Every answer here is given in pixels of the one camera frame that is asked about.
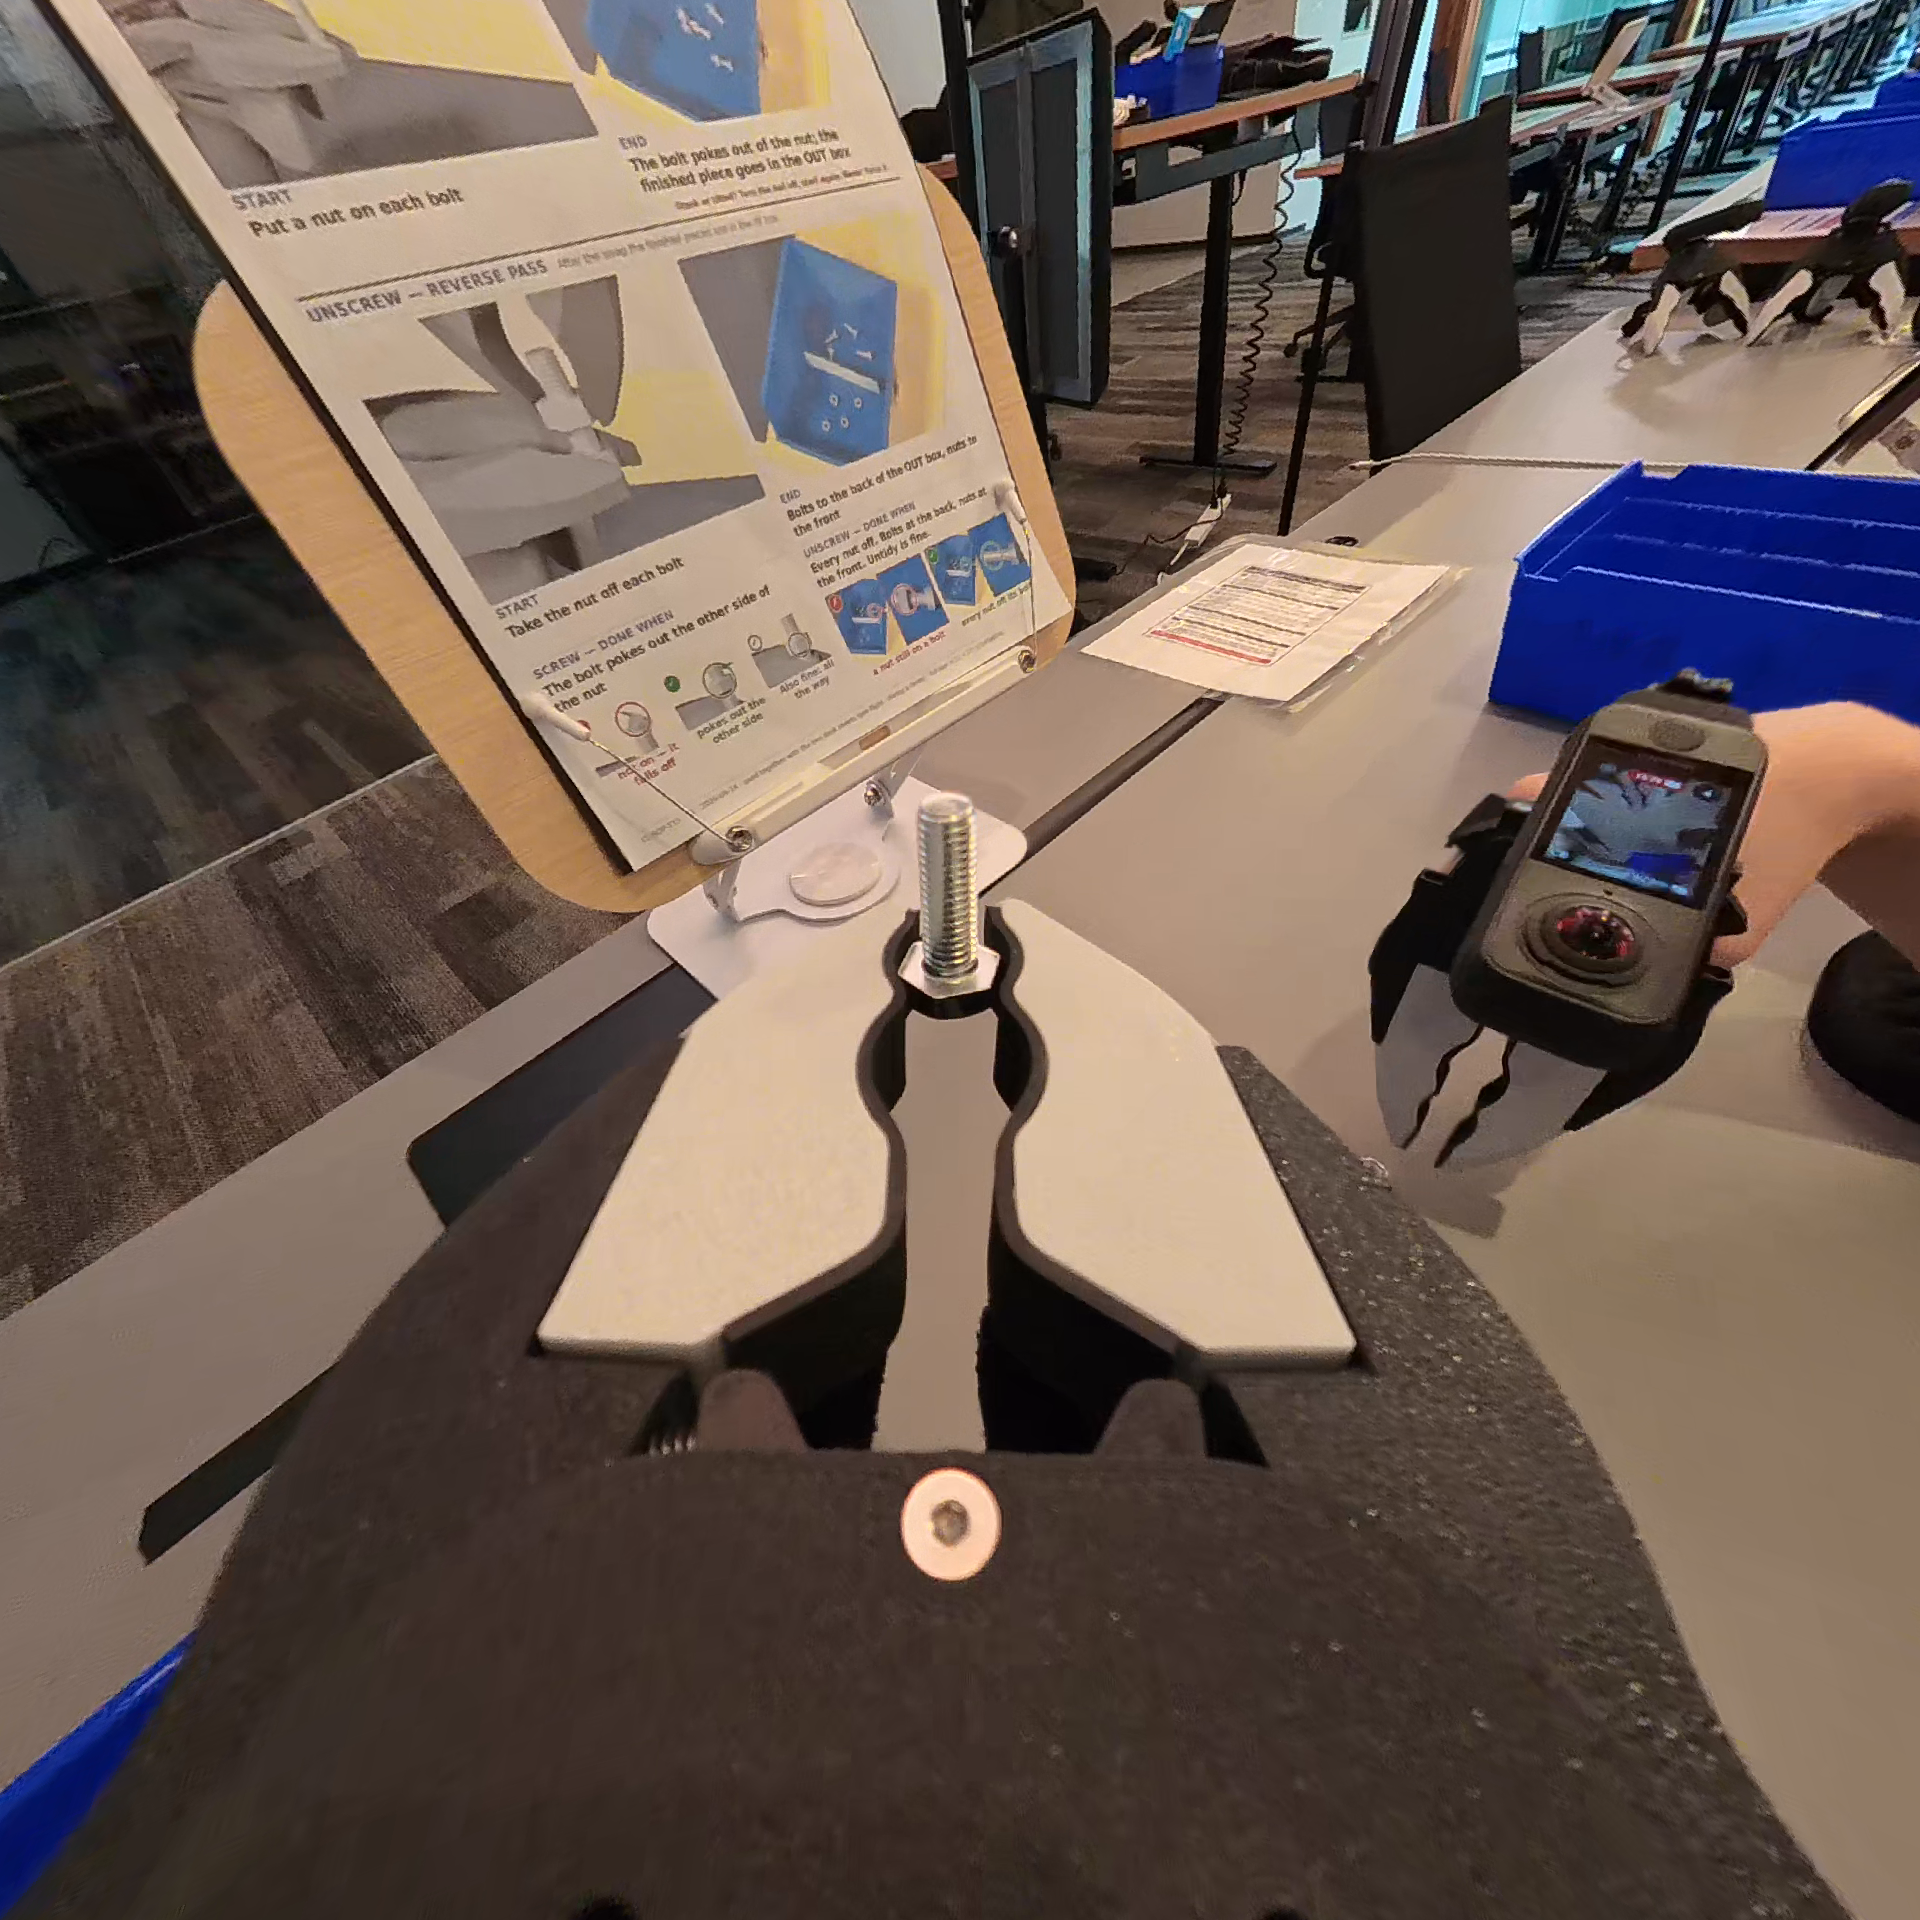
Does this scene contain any black elbow rest pad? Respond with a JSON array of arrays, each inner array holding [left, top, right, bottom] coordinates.
[[1809, 931, 1920, 1125]]

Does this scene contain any silver hex bolt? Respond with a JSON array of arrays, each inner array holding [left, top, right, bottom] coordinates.
[[897, 791, 1010, 1023]]

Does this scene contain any instruction board on stand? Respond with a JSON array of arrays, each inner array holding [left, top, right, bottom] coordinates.
[[46, 0, 1077, 875]]

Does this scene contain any black metal rolling stand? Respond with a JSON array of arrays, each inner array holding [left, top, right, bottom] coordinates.
[[968, 12, 1115, 410]]

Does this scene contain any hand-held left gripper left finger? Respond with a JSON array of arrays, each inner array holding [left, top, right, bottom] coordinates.
[[538, 901, 917, 1453]]

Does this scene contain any person's right hand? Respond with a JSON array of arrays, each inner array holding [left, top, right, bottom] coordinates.
[[1507, 701, 1920, 969]]

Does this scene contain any white paper sheet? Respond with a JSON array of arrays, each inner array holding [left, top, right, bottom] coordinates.
[[1078, 539, 1470, 712]]

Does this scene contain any black white clip tool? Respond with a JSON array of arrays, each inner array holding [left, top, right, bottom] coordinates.
[[1621, 202, 1771, 355], [1747, 181, 1920, 351]]

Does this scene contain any wooden standing desk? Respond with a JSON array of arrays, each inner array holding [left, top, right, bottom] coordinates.
[[1112, 71, 1368, 471]]

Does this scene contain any blue plastic bin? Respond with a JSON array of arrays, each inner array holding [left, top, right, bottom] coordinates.
[[0, 1632, 201, 1841], [1489, 460, 1920, 722]]

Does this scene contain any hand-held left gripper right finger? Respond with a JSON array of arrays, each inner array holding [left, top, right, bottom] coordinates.
[[979, 896, 1360, 1453]]

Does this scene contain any blue storage bin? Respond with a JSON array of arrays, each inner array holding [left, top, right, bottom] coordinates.
[[1763, 113, 1920, 212], [1113, 42, 1226, 119]]

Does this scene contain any metal-legged document stand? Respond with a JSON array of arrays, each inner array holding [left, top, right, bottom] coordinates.
[[1809, 353, 1920, 480]]

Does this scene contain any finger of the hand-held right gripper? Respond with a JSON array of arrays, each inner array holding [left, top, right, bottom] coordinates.
[[1432, 1041, 1612, 1173], [1376, 1032, 1489, 1152]]

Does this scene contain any black coiled cable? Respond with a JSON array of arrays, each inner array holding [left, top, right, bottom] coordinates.
[[1222, 152, 1297, 506]]

